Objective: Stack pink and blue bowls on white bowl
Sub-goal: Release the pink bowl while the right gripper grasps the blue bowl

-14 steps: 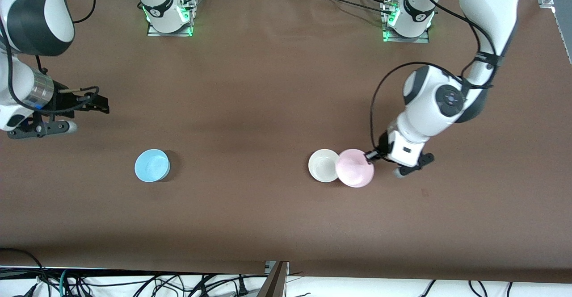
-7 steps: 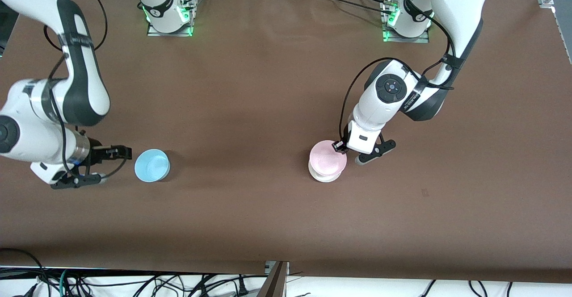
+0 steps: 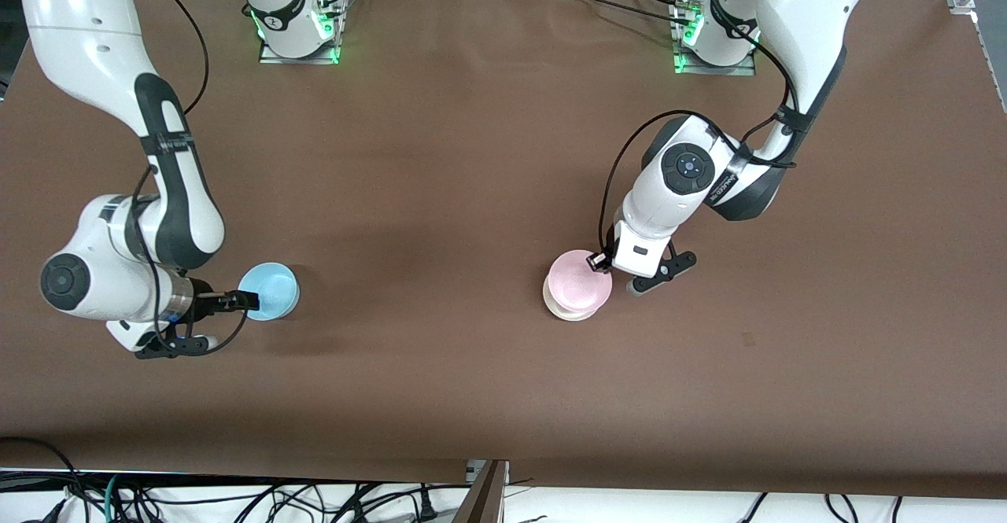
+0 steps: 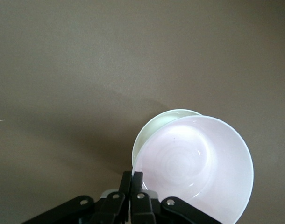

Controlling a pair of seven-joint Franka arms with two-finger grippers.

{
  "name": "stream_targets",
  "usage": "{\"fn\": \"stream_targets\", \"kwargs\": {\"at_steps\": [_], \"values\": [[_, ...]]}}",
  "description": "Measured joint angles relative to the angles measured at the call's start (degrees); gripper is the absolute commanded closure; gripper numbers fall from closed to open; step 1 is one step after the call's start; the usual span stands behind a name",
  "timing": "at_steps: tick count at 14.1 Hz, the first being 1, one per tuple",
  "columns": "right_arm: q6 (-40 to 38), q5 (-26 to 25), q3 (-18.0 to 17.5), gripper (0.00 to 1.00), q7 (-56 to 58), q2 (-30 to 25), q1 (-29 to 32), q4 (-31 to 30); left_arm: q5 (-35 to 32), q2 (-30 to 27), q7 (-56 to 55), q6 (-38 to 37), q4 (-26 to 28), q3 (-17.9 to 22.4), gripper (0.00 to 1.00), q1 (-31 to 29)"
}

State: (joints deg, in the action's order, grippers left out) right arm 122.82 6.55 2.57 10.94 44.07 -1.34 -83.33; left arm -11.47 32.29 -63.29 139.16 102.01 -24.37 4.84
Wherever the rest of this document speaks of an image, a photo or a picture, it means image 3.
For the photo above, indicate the pink bowl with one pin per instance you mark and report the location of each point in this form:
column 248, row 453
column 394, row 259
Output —
column 578, row 281

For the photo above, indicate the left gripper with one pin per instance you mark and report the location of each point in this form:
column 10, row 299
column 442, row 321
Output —
column 600, row 260

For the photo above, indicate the brown table frame beam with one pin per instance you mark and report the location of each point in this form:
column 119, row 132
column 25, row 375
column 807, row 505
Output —
column 480, row 499

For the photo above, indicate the white bowl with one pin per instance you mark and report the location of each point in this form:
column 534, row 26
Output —
column 570, row 314

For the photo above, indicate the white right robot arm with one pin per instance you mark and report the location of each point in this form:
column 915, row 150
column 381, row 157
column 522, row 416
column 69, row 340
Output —
column 86, row 27

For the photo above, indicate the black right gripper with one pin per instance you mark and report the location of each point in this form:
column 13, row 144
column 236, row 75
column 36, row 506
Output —
column 202, row 297

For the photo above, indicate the brown table cover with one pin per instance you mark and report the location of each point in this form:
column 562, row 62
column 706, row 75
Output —
column 472, row 153

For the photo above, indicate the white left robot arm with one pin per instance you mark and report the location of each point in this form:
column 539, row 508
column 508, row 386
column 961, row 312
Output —
column 810, row 4

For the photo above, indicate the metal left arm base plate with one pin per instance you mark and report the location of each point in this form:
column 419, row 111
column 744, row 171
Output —
column 743, row 70

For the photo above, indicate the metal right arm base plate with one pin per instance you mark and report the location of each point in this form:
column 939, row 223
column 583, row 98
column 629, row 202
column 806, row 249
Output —
column 269, row 56

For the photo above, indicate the blue bowl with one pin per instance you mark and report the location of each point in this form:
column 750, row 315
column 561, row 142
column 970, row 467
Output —
column 271, row 291

